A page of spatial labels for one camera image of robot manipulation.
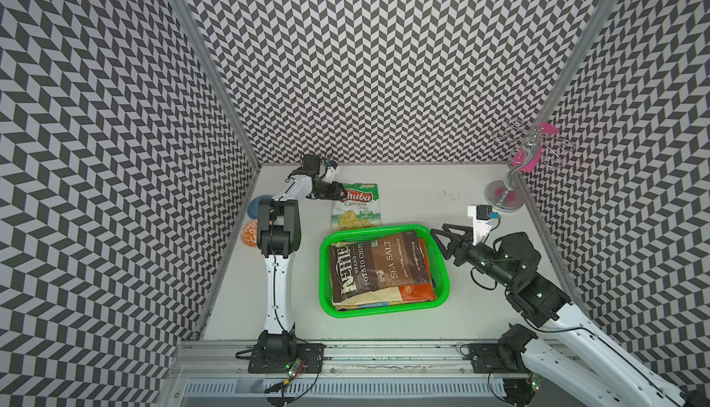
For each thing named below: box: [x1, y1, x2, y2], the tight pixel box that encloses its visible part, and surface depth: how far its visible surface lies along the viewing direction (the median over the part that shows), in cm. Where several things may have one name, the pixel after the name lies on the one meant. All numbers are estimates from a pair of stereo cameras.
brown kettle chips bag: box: [329, 229, 431, 304], surface depth 80 cm
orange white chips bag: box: [332, 238, 438, 307], surface depth 77 cm
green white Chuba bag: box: [330, 183, 382, 233], surface depth 104 cm
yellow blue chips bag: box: [333, 299, 434, 311], surface depth 77 cm
